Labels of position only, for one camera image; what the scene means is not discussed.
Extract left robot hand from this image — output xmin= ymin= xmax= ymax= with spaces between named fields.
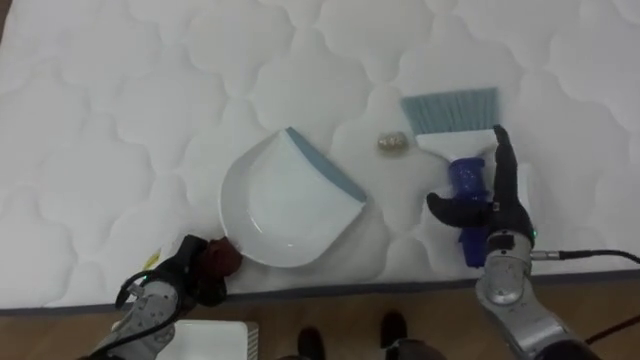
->
xmin=143 ymin=233 xmax=232 ymax=308

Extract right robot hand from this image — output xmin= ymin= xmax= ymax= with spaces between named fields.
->
xmin=425 ymin=124 xmax=536 ymax=248

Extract hand brush with blue handle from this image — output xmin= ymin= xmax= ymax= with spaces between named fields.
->
xmin=400 ymin=87 xmax=501 ymax=269

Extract white dustpan with red handle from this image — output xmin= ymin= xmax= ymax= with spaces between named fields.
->
xmin=201 ymin=126 xmax=369 ymax=278

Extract white plastic box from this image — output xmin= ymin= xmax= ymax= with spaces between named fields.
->
xmin=155 ymin=319 xmax=260 ymax=360

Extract small crumpled paper ball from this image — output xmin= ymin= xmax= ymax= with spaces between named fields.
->
xmin=376 ymin=130 xmax=410 ymax=155

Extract white quilted mattress bed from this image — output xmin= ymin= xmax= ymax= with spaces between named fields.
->
xmin=0 ymin=0 xmax=640 ymax=317

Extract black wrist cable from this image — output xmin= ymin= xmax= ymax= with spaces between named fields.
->
xmin=99 ymin=269 xmax=176 ymax=359
xmin=530 ymin=248 xmax=640 ymax=266

